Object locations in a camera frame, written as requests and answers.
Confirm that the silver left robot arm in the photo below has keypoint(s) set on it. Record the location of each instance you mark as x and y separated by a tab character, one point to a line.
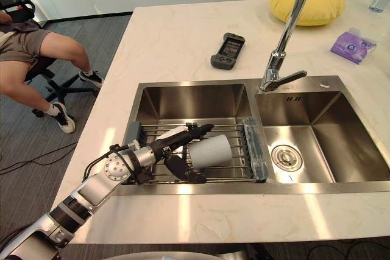
100	185

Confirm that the purple tissue pack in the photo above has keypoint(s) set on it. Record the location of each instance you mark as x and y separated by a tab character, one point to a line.
353	46

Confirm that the stainless steel double sink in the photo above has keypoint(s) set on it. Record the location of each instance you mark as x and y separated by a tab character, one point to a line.
253	132

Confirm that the round sink drain strainer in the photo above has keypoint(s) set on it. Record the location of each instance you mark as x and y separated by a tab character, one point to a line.
286	157

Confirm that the yellow round cushion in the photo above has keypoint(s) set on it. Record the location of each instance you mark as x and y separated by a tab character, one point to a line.
307	1

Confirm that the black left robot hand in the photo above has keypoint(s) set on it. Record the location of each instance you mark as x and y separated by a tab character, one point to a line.
175	145

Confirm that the grey cup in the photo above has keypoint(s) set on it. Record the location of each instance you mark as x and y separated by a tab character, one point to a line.
210	151

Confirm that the chrome kitchen faucet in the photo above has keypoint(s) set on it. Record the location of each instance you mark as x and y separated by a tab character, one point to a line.
286	34

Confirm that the black office chair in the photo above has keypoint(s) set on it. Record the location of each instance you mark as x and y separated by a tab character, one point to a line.
51	80

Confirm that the grey handheld game controller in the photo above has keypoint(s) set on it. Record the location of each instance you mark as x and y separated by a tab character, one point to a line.
228	50

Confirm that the person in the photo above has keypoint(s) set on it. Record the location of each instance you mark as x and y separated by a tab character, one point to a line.
36	56

